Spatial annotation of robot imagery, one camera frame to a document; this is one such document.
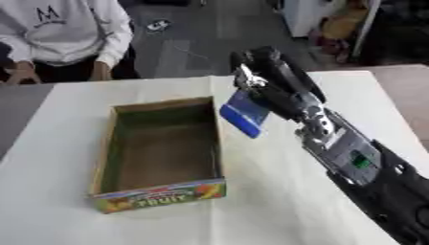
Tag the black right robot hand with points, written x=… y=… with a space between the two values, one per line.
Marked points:
x=282 y=84

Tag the blue rectangular packet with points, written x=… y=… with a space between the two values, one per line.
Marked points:
x=244 y=115

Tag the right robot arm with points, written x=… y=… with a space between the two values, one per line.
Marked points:
x=363 y=166

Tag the open cardboard box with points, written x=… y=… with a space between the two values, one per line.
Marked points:
x=162 y=153

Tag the white cabinet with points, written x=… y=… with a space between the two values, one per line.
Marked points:
x=304 y=14

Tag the yellow soft toy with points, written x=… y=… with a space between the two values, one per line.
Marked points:
x=342 y=27

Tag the person's left hand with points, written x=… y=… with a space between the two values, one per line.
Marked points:
x=100 y=71

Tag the person's hand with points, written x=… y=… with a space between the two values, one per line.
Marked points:
x=21 y=74
x=100 y=71

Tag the person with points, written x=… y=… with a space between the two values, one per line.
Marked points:
x=61 y=35

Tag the person's right hand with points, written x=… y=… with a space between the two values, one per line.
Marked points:
x=21 y=74

